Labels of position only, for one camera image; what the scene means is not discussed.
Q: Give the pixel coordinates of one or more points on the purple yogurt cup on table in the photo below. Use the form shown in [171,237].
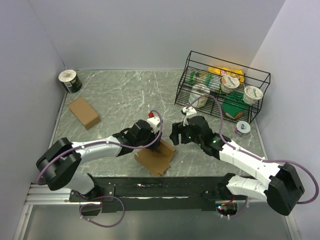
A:
[242,128]

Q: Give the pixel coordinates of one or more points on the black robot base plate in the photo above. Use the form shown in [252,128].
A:
[161,193]

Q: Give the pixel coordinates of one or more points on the brown cardboard box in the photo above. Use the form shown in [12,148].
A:
[84,112]
[156,162]

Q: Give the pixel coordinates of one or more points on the green white packet in rack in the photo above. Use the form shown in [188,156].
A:
[210,80]

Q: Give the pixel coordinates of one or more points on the black wire rack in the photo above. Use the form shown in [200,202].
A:
[197,61]

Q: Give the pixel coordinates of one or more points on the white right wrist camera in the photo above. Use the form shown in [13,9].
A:
[188,113]

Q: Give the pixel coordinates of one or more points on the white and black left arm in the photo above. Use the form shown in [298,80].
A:
[58,165]

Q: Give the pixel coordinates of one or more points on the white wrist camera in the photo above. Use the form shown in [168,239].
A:
[188,113]
[154,122]

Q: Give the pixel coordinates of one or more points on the folded brown cardboard box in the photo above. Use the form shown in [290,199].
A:
[84,112]

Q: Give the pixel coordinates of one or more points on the yogurt cup upper right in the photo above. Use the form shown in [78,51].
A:
[252,95]

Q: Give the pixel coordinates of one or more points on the aluminium frame rail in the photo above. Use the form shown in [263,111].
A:
[42,195]

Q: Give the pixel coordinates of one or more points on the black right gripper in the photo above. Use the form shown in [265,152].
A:
[177,128]

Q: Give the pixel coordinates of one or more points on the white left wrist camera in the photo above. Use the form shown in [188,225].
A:
[154,122]

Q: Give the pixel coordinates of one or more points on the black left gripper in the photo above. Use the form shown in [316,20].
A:
[152,135]

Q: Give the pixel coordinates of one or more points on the yellow snack bag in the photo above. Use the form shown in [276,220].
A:
[222,71]

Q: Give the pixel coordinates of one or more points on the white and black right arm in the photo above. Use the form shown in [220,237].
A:
[278,185]

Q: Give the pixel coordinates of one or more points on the white green cup lower shelf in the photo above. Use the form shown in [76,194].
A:
[196,92]

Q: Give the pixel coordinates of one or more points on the dark green noodle cup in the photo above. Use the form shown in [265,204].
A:
[70,80]

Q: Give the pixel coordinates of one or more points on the green snack packet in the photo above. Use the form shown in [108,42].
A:
[234,106]

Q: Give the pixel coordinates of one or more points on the yogurt cup upper middle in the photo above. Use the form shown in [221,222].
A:
[229,83]

